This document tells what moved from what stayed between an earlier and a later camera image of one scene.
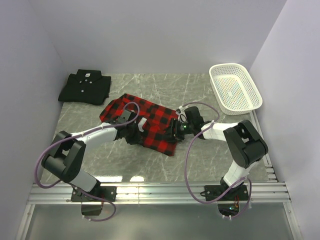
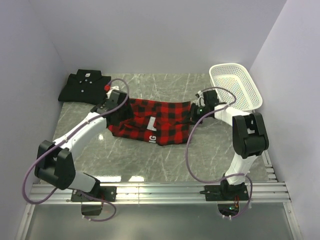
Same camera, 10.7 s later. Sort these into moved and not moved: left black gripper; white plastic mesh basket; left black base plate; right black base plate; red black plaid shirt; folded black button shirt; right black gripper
Moved: right black gripper; red black plaid shirt; left black gripper
Not moved: right black base plate; folded black button shirt; white plastic mesh basket; left black base plate
